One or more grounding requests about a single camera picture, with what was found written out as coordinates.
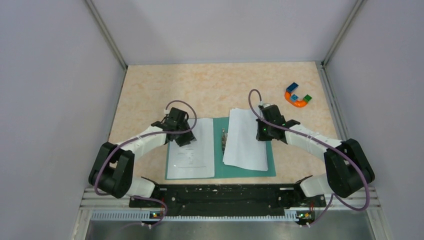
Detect printed white paper sheet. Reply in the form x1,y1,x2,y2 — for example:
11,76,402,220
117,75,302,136
165,118,215,180

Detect white paper sheets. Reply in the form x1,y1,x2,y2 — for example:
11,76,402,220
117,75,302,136
223,108,269,172

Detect green plastic folder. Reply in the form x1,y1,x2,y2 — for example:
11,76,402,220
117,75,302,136
164,116,277,181

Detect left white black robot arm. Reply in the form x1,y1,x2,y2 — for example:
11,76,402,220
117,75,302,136
88,107,196,207

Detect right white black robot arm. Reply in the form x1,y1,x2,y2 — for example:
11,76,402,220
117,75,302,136
256,104,375,206

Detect metal folder clip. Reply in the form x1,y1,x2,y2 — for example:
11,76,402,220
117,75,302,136
221,128,228,154

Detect light blue toy brick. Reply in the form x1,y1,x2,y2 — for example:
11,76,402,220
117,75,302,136
290,94,299,102

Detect dark blue toy brick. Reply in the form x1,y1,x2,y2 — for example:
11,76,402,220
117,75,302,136
286,82,299,94

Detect green toy brick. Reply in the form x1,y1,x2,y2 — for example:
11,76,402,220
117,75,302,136
302,94,312,103

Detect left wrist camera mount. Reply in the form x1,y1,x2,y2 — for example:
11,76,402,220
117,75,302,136
161,114,169,122

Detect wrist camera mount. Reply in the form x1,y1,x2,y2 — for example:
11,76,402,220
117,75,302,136
258,103,274,111
161,114,169,122

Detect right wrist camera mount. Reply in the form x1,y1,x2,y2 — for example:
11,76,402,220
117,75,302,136
258,103,274,111

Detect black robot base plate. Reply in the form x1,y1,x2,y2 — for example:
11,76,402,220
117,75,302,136
129,183,327,217

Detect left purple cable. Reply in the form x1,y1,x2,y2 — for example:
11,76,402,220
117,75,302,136
93,99,199,197

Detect aluminium frame rail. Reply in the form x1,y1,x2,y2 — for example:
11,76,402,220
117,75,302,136
79,187,130,210

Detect grey slotted cable duct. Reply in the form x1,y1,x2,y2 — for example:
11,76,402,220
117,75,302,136
90,210,299,222

